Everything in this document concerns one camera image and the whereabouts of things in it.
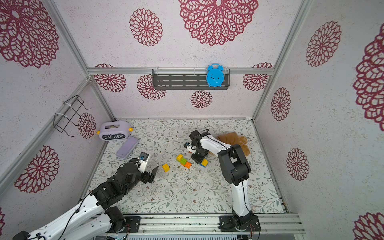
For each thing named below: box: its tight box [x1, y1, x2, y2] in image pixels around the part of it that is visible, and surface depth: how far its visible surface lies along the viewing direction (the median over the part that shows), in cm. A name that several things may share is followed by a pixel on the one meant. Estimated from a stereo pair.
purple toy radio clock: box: [96, 121, 134, 141], surface depth 105 cm
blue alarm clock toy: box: [206, 63, 225, 87], surface depth 90 cm
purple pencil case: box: [116, 136, 139, 159], surface depth 103 cm
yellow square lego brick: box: [162, 163, 171, 173], surface depth 92 cm
